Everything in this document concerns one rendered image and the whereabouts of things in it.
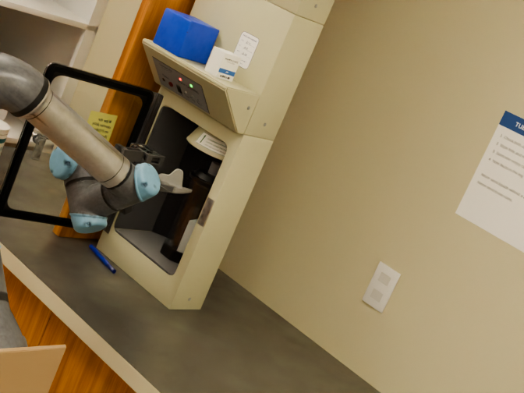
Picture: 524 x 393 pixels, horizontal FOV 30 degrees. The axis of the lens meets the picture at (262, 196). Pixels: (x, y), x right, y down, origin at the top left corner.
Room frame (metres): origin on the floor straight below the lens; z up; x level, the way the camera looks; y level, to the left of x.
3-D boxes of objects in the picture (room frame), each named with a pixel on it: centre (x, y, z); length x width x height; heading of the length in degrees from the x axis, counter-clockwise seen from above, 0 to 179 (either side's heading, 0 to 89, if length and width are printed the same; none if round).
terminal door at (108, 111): (2.32, 0.46, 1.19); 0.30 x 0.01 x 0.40; 132
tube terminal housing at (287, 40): (2.44, 0.14, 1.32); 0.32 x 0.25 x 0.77; 52
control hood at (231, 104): (2.30, 0.26, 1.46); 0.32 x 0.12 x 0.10; 52
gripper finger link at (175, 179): (2.24, 0.20, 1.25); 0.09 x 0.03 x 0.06; 105
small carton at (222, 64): (2.26, 0.21, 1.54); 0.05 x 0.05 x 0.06; 43
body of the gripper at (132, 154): (2.21, 0.30, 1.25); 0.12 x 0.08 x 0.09; 141
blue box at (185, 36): (2.35, 0.32, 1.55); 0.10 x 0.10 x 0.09; 52
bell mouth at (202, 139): (2.41, 0.14, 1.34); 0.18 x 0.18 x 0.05
